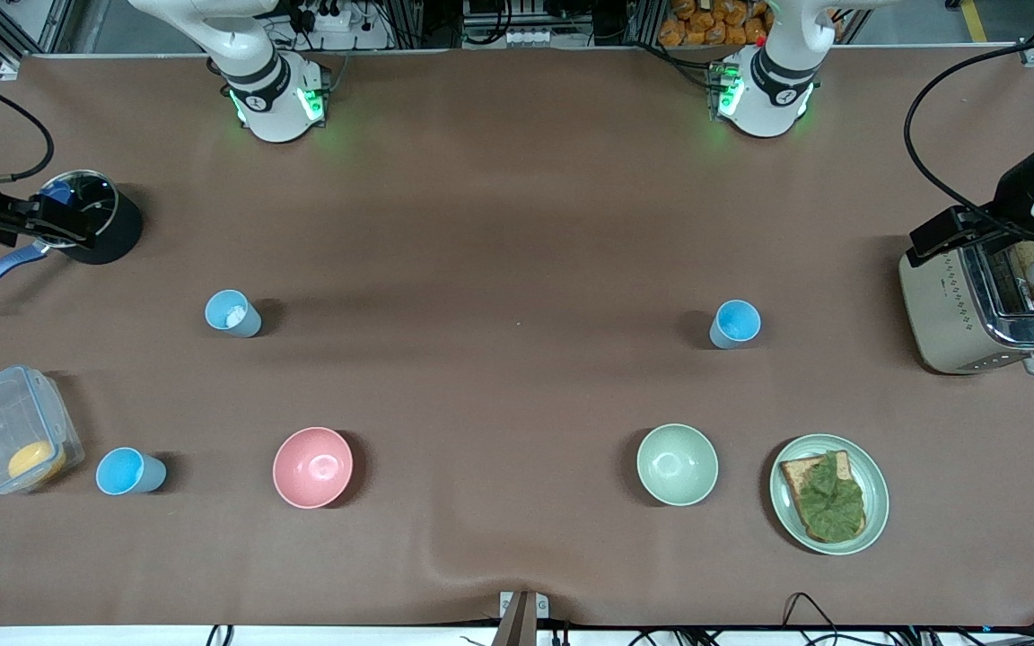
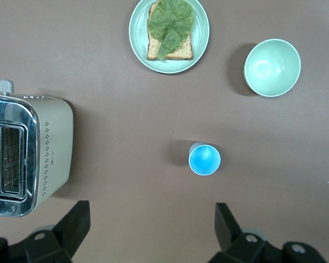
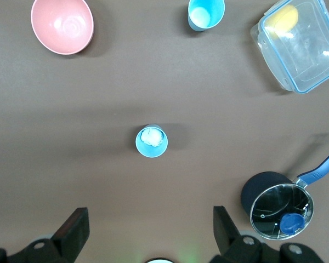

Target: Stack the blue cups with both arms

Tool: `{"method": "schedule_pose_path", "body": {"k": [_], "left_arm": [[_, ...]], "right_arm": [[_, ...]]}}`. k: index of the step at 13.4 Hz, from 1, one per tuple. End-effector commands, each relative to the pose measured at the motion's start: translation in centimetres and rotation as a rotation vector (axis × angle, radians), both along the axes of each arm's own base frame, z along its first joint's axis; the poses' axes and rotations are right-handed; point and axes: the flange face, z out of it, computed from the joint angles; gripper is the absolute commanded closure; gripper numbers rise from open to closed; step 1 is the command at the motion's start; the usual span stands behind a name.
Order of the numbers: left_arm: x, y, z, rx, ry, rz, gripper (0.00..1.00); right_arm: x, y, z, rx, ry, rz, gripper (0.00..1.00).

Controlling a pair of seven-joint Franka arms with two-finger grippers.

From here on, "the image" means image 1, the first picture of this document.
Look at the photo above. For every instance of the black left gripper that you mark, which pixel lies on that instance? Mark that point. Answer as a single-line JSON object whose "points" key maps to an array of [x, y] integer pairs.
{"points": [[1012, 192]]}

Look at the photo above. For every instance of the blue cup with white filling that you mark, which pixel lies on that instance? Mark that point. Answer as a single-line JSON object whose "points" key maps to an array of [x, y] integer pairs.
{"points": [[230, 314]]}

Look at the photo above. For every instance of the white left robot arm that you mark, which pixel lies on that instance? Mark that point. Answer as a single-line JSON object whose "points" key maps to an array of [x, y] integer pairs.
{"points": [[764, 99]]}

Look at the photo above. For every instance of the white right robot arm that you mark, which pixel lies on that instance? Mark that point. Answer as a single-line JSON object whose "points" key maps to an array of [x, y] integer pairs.
{"points": [[270, 99]]}

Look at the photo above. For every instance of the blue pot lid knob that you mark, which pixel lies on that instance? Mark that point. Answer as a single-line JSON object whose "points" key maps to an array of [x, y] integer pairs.
{"points": [[57, 190]]}

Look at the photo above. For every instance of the silver beige toaster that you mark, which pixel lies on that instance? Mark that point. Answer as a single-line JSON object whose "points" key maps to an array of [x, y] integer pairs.
{"points": [[948, 305]]}

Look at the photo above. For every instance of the yellow round food piece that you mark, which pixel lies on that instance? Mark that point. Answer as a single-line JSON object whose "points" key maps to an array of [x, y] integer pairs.
{"points": [[32, 459]]}

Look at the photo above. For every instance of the pale green plate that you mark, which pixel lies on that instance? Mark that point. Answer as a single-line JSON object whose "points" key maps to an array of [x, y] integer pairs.
{"points": [[878, 498]]}

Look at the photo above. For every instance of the brown bread slice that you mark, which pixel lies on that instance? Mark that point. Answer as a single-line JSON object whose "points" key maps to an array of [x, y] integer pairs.
{"points": [[793, 471]]}

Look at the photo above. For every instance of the green lettuce leaf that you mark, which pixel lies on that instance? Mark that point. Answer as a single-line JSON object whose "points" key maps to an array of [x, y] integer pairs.
{"points": [[831, 502]]}

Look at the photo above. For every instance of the pile of orange rolls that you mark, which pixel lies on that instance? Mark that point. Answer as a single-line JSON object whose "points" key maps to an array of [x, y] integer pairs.
{"points": [[714, 22]]}

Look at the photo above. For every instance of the white power strip with plugs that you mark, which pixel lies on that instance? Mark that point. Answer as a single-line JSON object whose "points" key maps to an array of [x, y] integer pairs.
{"points": [[328, 20]]}

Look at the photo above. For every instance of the pink bowl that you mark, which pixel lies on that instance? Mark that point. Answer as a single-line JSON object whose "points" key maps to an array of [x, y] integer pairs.
{"points": [[312, 467]]}

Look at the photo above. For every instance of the pale green bowl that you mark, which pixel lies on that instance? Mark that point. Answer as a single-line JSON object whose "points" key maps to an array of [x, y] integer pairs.
{"points": [[677, 465]]}

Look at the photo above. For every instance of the brown table mat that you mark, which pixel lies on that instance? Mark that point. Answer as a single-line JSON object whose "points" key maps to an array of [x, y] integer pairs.
{"points": [[517, 179]]}

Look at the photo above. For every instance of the small white power strip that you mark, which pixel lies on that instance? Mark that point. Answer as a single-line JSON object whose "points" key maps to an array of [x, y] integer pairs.
{"points": [[530, 37]]}

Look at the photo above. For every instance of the metal bracket on table edge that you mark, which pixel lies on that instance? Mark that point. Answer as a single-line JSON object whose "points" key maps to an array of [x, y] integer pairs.
{"points": [[524, 619]]}

